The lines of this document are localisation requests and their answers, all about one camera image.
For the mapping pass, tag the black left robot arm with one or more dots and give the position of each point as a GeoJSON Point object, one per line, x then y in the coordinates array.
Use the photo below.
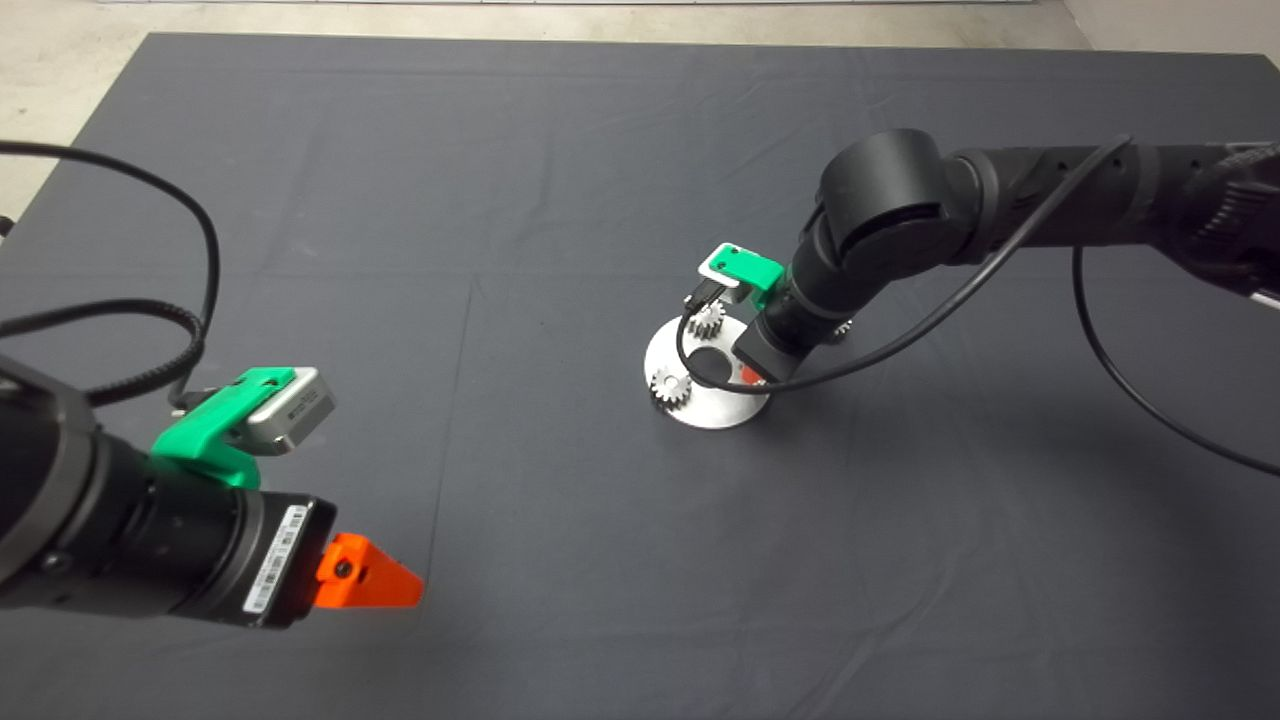
{"type": "Point", "coordinates": [70, 515]}

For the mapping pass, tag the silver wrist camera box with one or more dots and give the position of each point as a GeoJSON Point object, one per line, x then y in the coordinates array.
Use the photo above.
{"type": "Point", "coordinates": [718, 272]}
{"type": "Point", "coordinates": [297, 410]}

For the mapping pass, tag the small dark spur gear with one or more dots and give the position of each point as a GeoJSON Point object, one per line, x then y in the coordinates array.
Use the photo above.
{"type": "Point", "coordinates": [845, 330]}

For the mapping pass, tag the green right camera mount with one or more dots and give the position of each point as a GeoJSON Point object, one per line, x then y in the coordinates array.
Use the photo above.
{"type": "Point", "coordinates": [752, 268]}

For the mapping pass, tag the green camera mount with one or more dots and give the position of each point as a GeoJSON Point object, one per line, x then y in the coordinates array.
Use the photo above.
{"type": "Point", "coordinates": [752, 268]}
{"type": "Point", "coordinates": [205, 435]}

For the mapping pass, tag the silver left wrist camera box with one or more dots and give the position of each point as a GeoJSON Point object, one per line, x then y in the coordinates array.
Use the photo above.
{"type": "Point", "coordinates": [297, 410]}

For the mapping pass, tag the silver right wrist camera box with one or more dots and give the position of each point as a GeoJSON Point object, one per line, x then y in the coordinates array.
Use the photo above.
{"type": "Point", "coordinates": [718, 272]}

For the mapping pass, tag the small steel spur gear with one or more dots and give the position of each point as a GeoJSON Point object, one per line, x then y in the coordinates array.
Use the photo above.
{"type": "Point", "coordinates": [712, 322]}
{"type": "Point", "coordinates": [670, 388]}

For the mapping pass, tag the round metal plate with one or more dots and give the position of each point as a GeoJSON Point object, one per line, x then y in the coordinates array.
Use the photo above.
{"type": "Point", "coordinates": [700, 410]}

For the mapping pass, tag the green left camera mount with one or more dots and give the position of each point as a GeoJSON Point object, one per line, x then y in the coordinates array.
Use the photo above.
{"type": "Point", "coordinates": [205, 435]}

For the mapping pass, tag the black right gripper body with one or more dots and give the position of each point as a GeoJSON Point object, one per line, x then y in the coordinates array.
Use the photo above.
{"type": "Point", "coordinates": [770, 348]}

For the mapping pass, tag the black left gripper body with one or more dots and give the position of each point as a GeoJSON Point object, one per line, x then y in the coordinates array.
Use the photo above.
{"type": "Point", "coordinates": [270, 560]}

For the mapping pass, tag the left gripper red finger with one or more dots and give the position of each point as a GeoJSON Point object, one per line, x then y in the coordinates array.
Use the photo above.
{"type": "Point", "coordinates": [365, 585]}

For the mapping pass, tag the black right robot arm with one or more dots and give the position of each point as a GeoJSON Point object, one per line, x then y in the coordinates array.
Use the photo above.
{"type": "Point", "coordinates": [890, 190]}

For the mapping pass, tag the dark grey table cloth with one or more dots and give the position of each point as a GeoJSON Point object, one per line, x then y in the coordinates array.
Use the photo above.
{"type": "Point", "coordinates": [600, 150]}

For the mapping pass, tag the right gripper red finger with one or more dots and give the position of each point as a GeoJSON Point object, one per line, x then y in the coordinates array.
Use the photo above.
{"type": "Point", "coordinates": [751, 376]}

